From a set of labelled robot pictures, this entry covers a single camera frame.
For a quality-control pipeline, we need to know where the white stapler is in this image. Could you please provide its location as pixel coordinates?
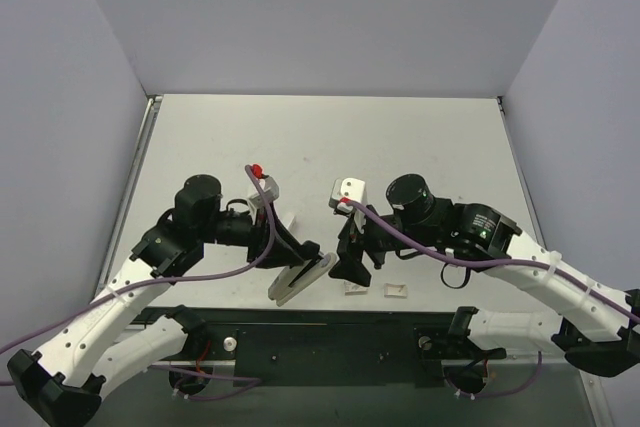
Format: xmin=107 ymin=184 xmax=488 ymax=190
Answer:
xmin=267 ymin=252 xmax=338 ymax=307

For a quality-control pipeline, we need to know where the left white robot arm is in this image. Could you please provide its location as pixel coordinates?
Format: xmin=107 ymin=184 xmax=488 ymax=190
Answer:
xmin=7 ymin=174 xmax=336 ymax=426

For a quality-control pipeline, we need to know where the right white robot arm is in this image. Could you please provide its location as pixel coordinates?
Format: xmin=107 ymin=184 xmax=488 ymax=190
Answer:
xmin=329 ymin=173 xmax=639 ymax=378

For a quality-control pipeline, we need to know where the staple box with red label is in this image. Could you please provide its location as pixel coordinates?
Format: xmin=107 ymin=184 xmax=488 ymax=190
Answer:
xmin=344 ymin=281 xmax=368 ymax=296

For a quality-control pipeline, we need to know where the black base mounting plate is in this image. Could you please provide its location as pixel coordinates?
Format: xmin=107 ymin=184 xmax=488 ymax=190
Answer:
xmin=145 ymin=304 xmax=509 ymax=390

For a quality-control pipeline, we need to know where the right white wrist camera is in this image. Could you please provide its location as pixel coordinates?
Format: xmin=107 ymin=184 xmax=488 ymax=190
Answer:
xmin=329 ymin=178 xmax=366 ymax=215

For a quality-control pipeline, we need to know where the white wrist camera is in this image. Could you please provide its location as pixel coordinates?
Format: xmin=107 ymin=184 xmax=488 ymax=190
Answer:
xmin=329 ymin=178 xmax=366 ymax=215
xmin=246 ymin=176 xmax=280 ymax=214

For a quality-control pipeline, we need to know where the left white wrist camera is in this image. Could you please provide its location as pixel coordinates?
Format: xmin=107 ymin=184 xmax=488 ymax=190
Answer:
xmin=246 ymin=176 xmax=280 ymax=214

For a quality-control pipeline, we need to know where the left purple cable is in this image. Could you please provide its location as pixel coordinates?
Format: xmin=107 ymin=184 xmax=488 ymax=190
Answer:
xmin=0 ymin=163 xmax=281 ymax=388

